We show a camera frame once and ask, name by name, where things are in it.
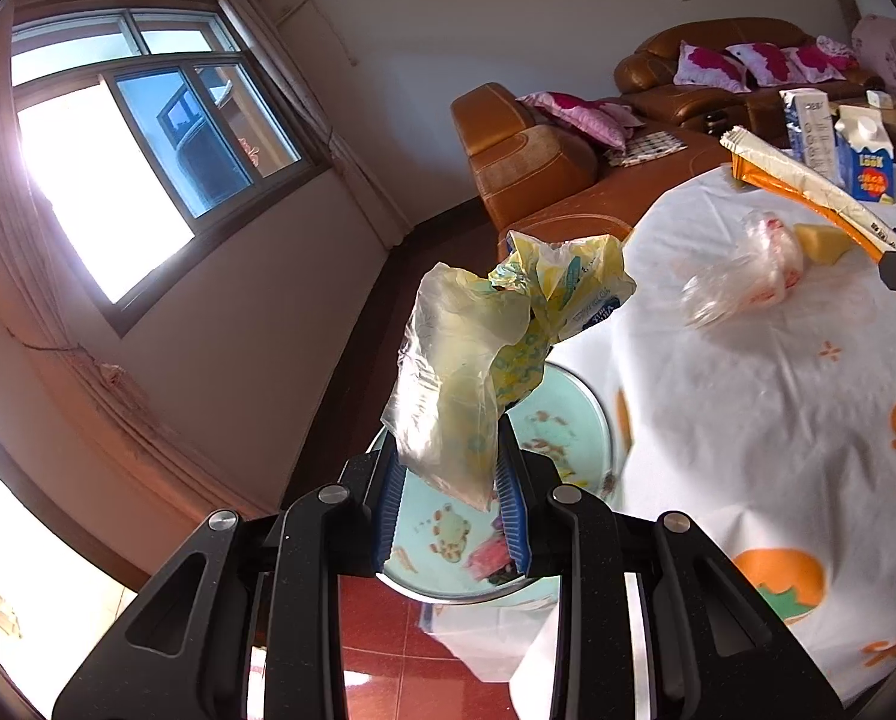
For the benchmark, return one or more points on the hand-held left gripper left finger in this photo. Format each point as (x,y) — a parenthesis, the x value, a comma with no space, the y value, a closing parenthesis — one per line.
(386,517)

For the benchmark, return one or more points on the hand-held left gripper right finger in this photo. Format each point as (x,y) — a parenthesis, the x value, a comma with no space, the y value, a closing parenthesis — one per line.
(511,517)

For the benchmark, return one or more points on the light blue waste bin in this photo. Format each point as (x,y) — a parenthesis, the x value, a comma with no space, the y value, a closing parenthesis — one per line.
(568,427)

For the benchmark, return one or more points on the yellow printed plastic bag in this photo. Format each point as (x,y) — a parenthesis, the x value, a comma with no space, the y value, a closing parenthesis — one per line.
(463,360)

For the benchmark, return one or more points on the red wrapper in bin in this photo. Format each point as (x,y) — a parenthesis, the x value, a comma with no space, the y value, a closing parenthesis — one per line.
(491,555)

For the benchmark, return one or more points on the yellow foam block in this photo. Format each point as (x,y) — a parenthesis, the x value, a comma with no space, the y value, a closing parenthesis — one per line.
(823,244)

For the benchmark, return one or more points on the white blue gable-top carton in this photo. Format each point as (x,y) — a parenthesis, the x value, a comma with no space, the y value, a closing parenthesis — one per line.
(868,157)

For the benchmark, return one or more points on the long orange white packet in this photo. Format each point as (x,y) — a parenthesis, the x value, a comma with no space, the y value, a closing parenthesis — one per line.
(793,176)

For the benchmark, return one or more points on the clear red-printed plastic bag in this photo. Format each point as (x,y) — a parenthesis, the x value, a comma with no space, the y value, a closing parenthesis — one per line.
(748,270)

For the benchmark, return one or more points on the tall blue white carton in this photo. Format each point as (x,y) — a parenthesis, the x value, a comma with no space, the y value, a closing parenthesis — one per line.
(808,127)

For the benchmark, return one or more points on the white orange-printed tablecloth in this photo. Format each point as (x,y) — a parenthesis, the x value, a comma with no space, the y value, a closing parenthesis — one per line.
(755,420)

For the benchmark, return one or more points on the pink draped cloth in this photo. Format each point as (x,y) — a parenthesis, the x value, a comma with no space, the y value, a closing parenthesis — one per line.
(883,49)

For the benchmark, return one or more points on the pink floral pillow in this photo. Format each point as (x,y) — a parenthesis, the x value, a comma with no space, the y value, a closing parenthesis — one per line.
(710,67)
(583,116)
(819,64)
(763,64)

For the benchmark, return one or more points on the brown leather sofa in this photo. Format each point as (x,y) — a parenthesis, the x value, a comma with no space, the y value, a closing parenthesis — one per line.
(680,135)

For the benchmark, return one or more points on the checkered cloth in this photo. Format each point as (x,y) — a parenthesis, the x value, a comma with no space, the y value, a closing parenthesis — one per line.
(646,146)

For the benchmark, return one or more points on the brown leather armchair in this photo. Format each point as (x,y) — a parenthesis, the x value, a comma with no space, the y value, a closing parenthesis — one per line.
(515,157)

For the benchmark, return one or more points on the beige curtain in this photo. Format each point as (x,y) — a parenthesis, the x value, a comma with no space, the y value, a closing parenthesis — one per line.
(283,52)

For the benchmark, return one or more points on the window with metal frame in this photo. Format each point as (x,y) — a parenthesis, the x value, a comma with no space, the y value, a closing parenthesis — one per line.
(140,157)

